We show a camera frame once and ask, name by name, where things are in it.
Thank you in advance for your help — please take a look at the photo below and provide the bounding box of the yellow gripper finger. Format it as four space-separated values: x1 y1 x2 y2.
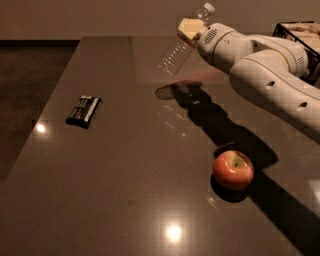
177 18 205 41

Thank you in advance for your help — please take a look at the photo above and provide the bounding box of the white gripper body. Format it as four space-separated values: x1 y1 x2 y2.
197 23 253 74

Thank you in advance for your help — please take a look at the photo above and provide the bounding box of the clear plastic water bottle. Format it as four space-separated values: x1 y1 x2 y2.
159 3 215 76

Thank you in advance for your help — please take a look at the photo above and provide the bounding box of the black snack bar wrapper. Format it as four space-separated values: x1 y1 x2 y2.
66 95 101 129

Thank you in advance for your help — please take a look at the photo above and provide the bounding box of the black wire basket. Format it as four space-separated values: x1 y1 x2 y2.
273 21 320 88

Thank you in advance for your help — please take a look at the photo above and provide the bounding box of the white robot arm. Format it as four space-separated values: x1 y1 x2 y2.
182 23 320 143

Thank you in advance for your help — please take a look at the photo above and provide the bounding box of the red apple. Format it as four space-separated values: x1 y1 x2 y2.
213 150 254 191

